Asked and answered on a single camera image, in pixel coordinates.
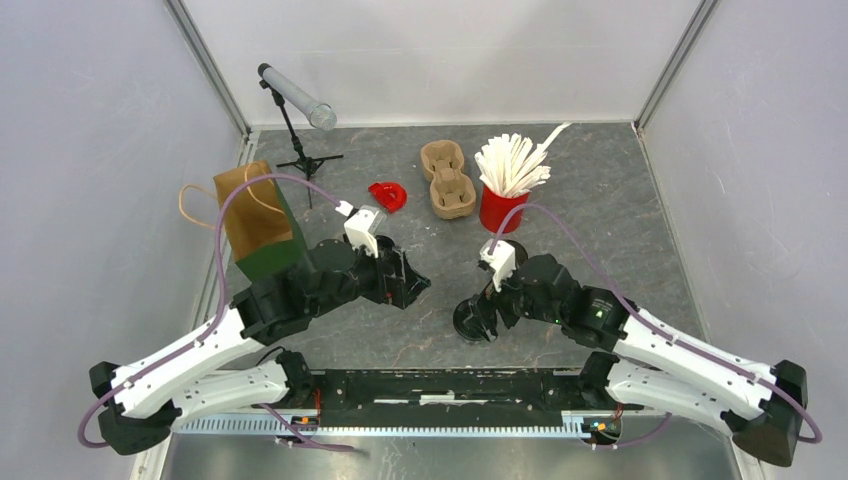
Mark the red cylindrical straw holder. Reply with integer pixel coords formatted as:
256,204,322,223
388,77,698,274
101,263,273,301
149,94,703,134
479,186,530,233

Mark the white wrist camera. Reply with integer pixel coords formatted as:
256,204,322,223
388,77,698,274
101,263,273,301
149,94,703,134
335,200,386,258
479,239,516,292

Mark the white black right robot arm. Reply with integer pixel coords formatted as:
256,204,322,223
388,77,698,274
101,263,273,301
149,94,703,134
453,254,807,467

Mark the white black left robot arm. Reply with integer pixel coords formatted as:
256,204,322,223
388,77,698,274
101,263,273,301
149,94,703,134
89,235,431,455

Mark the brown cardboard cup carrier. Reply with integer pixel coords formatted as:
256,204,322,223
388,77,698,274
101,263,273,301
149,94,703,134
420,140,477,220

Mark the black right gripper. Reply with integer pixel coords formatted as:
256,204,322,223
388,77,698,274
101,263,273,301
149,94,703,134
464,260,563,341

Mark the dark translucent cup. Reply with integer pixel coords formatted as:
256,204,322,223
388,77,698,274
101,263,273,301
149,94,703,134
507,240,529,265
453,295,498,342

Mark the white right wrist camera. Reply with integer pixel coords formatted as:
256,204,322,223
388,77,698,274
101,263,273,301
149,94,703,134
479,239,516,292

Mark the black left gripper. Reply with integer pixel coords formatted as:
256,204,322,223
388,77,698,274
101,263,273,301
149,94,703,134
310,234,430,318

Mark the grey microphone on stand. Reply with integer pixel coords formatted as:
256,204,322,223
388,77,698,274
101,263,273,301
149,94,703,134
257,63,344,181

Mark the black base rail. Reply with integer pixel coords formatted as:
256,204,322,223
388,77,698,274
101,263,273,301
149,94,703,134
273,368,620,429

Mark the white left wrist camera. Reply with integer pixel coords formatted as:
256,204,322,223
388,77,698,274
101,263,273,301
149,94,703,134
335,200,386,258

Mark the brown paper bag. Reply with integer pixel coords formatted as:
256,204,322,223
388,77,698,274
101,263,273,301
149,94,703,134
178,160,294,261

